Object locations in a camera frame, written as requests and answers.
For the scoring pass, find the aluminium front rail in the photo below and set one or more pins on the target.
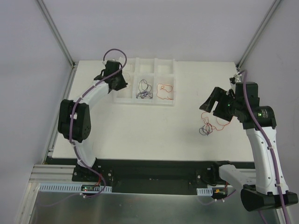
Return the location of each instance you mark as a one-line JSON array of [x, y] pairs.
[[51, 173]]

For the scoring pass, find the right white slotted cable duct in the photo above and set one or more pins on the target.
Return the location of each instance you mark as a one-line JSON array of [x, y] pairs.
[[204, 191]]

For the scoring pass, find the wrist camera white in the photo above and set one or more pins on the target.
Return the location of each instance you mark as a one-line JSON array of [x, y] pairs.
[[236, 78], [120, 59]]

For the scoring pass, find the right aluminium frame post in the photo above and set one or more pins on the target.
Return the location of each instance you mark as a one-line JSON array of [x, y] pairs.
[[258, 33]]

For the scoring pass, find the white foam compartment tray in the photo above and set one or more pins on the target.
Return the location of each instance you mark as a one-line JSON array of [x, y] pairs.
[[150, 82]]

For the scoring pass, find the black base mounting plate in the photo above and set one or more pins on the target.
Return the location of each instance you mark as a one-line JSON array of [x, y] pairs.
[[150, 176]]

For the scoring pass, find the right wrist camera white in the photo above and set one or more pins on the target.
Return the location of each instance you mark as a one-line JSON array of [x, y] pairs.
[[236, 78]]

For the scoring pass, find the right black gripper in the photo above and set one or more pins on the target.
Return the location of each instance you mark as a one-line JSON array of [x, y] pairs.
[[221, 107]]

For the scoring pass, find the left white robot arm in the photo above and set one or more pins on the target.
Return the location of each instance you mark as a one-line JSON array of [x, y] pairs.
[[74, 121]]

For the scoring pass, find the left aluminium frame post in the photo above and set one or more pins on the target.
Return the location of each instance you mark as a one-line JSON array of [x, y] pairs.
[[55, 32]]

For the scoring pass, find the aluminium frame post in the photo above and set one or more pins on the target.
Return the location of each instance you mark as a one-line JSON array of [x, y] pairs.
[[258, 33], [55, 32]]

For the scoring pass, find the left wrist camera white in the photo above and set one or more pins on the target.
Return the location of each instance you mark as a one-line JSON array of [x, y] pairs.
[[120, 59]]

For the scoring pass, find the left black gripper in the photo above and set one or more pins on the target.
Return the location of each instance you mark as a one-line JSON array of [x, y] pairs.
[[119, 82]]

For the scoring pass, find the white slotted cable duct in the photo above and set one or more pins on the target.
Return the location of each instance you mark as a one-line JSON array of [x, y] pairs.
[[204, 191], [73, 188]]

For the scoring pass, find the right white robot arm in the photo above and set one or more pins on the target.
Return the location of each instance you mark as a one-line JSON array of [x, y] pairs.
[[269, 190]]

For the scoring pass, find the left white slotted cable duct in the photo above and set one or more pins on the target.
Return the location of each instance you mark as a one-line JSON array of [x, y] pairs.
[[73, 188]]

